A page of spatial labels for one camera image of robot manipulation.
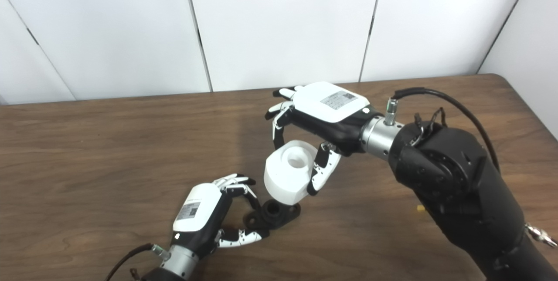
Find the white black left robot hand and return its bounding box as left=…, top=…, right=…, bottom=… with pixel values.
left=173, top=174, right=270, bottom=257

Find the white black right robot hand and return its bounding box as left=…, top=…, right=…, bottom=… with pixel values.
left=265, top=81, right=384, bottom=196

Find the black flanged holder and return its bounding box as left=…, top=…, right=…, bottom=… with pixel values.
left=244, top=200, right=301, bottom=230

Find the round white piece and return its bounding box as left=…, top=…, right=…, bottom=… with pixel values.
left=264, top=140, right=325, bottom=206

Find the silver metal connector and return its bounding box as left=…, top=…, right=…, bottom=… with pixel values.
left=525, top=223, right=558, bottom=247

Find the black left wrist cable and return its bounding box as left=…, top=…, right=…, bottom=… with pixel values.
left=105, top=243, right=170, bottom=281

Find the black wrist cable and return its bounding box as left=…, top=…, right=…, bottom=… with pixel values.
left=105, top=243, right=170, bottom=281
left=386, top=87, right=501, bottom=173

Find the thin right wrist wire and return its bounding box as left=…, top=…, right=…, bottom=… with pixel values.
left=413, top=107, right=448, bottom=134

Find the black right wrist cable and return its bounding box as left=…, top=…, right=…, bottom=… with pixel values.
left=386, top=87, right=501, bottom=173

